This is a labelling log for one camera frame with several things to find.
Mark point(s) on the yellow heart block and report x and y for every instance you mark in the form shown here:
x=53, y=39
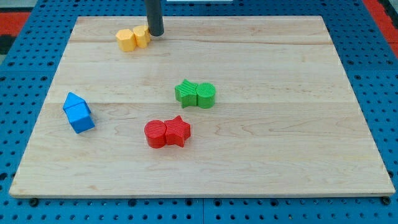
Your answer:
x=142, y=35

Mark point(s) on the yellow hexagon block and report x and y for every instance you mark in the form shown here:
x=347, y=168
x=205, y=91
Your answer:
x=126, y=40

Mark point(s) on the light wooden board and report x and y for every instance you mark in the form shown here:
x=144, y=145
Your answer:
x=285, y=123

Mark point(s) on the red cylinder block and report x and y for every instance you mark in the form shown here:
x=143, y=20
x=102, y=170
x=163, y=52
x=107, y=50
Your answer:
x=155, y=133

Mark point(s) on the red star block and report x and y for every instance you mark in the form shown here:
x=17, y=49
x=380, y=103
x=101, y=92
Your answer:
x=177, y=131

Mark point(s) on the blue triangle block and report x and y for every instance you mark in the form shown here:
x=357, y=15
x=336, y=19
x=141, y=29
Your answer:
x=73, y=100

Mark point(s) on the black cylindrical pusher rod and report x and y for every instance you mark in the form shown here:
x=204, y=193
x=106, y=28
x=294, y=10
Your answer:
x=154, y=17

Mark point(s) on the blue cube block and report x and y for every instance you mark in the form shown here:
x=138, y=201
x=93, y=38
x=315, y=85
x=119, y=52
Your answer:
x=79, y=117

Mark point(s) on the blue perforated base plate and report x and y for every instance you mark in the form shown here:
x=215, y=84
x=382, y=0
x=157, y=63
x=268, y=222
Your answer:
x=30, y=65

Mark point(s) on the green star block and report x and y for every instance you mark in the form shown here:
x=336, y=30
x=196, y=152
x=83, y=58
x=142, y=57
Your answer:
x=186, y=93

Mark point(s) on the green cylinder block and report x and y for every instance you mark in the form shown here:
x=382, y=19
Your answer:
x=206, y=95

